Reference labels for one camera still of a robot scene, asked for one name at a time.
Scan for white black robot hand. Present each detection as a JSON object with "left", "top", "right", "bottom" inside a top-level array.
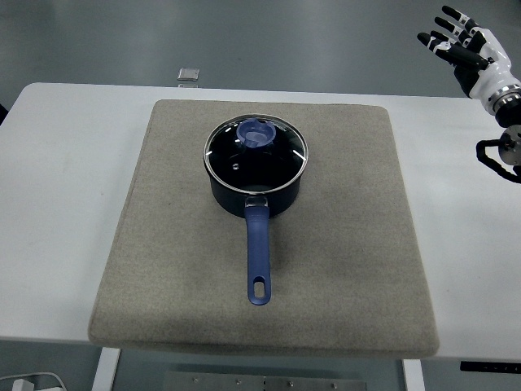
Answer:
[{"left": 416, "top": 4, "right": 521, "bottom": 112}]

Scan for white cable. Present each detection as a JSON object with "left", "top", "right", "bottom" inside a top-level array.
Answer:
[{"left": 0, "top": 371, "right": 66, "bottom": 391}]

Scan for beige fabric mat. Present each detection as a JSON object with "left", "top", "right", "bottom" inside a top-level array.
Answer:
[{"left": 87, "top": 99, "right": 440, "bottom": 359}]

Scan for black table control panel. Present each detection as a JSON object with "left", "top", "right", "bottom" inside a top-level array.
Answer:
[{"left": 459, "top": 360, "right": 521, "bottom": 372}]

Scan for dark pot with blue handle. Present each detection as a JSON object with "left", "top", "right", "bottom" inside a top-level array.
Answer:
[{"left": 203, "top": 116, "right": 309, "bottom": 305}]

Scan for white table leg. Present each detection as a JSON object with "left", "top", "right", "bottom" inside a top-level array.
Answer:
[
  {"left": 90, "top": 347, "right": 122, "bottom": 391},
  {"left": 401, "top": 358, "right": 427, "bottom": 391}
]

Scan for glass lid with blue knob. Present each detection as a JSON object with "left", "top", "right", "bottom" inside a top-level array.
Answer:
[{"left": 203, "top": 114, "right": 309, "bottom": 193}]

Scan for grey metal plate with screws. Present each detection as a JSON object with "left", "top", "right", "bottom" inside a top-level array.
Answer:
[{"left": 164, "top": 370, "right": 367, "bottom": 391}]

